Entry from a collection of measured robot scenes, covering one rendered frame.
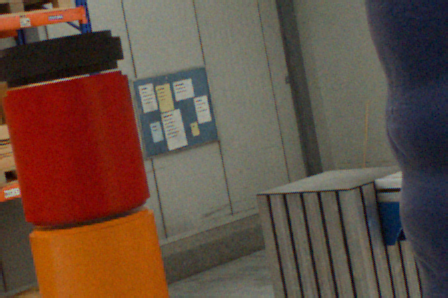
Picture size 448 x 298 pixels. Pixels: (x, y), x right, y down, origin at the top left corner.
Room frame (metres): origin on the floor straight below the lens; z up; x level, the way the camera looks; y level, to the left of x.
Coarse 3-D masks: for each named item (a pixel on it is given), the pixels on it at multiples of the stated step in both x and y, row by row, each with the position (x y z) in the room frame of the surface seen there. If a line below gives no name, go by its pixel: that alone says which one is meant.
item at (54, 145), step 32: (32, 96) 0.41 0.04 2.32; (64, 96) 0.41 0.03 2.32; (96, 96) 0.41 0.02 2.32; (128, 96) 0.43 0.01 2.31; (32, 128) 0.41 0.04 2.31; (64, 128) 0.41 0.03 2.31; (96, 128) 0.41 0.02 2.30; (128, 128) 0.42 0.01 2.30; (32, 160) 0.42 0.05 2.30; (64, 160) 0.41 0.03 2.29; (96, 160) 0.41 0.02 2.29; (128, 160) 0.42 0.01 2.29; (32, 192) 0.42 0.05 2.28; (64, 192) 0.41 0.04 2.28; (96, 192) 0.41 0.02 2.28; (128, 192) 0.42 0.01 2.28; (32, 224) 0.43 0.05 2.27
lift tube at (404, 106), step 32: (384, 0) 1.28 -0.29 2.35; (416, 0) 1.24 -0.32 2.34; (384, 32) 1.29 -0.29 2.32; (416, 32) 1.25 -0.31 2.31; (384, 64) 1.32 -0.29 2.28; (416, 64) 1.26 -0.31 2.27; (416, 96) 1.26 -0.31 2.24; (384, 128) 1.33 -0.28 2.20; (416, 128) 1.26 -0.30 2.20; (416, 160) 1.28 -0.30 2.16; (416, 192) 1.28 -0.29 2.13; (416, 224) 1.29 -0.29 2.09; (416, 256) 1.32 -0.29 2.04
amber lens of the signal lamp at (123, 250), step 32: (64, 224) 0.43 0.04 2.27; (96, 224) 0.41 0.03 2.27; (128, 224) 0.41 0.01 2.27; (64, 256) 0.41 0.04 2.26; (96, 256) 0.41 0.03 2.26; (128, 256) 0.41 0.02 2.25; (160, 256) 0.43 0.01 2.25; (64, 288) 0.41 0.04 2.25; (96, 288) 0.41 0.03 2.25; (128, 288) 0.41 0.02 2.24; (160, 288) 0.42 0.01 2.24
